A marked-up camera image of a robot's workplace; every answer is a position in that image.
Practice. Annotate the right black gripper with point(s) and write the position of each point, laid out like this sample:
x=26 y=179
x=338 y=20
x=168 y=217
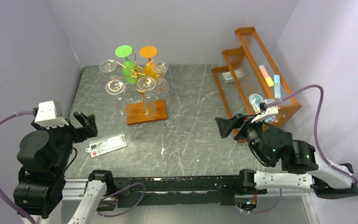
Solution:
x=240 y=127

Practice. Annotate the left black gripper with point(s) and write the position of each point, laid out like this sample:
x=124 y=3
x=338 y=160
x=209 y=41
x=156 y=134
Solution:
x=88 y=122

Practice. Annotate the green plastic wine glass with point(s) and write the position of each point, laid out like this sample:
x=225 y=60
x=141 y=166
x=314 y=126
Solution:
x=129 y=66

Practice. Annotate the orange plastic wine glass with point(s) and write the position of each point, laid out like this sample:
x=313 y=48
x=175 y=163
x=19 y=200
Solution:
x=150 y=53

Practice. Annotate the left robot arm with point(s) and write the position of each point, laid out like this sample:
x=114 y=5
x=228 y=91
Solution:
x=44 y=156

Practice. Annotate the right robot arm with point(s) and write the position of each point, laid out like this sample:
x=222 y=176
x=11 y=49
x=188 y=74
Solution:
x=303 y=167

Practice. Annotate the orange wooden shelf rack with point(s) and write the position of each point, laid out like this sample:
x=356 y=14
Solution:
x=243 y=63

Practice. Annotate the flat blister pack on table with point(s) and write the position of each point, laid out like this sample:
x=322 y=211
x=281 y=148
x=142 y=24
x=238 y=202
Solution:
x=106 y=145

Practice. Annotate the small white box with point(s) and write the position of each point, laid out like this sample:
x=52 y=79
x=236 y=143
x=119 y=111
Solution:
x=227 y=77

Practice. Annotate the pink yellow highlighter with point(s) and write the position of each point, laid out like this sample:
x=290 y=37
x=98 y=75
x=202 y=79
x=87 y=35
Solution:
x=266 y=76

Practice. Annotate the light blue highlighter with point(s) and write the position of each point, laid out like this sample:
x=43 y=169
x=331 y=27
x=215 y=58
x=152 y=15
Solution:
x=277 y=87

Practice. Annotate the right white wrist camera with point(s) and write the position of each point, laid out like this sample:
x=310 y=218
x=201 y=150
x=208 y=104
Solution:
x=267 y=110

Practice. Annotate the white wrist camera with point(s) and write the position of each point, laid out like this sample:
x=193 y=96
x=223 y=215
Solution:
x=267 y=110
x=49 y=115

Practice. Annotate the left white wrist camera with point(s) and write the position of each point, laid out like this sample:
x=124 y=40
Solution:
x=49 y=115

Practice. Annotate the gold wire glass rack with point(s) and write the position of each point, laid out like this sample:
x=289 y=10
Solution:
x=135 y=110

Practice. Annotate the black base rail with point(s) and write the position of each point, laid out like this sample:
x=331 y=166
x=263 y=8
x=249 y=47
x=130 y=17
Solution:
x=184 y=190

